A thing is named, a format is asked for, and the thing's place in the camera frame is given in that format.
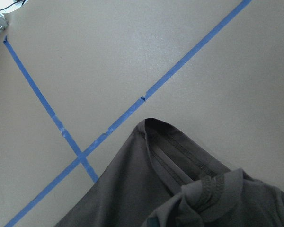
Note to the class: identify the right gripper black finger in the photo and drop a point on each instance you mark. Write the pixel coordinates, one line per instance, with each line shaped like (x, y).
(152, 222)

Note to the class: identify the brown t-shirt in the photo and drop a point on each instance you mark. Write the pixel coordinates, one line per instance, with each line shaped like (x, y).
(161, 173)

